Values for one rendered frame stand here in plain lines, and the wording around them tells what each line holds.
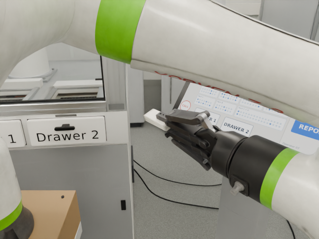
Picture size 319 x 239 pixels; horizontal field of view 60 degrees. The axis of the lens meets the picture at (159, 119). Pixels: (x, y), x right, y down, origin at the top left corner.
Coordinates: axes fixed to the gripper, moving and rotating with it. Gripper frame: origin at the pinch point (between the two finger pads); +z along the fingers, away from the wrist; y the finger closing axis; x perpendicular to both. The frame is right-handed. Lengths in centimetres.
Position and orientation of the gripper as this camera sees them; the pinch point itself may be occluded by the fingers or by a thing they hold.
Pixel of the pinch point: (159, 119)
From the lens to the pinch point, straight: 58.0
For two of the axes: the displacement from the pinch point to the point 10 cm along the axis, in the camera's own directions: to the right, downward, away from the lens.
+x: 7.2, -5.2, 4.5
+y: 2.1, 7.9, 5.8
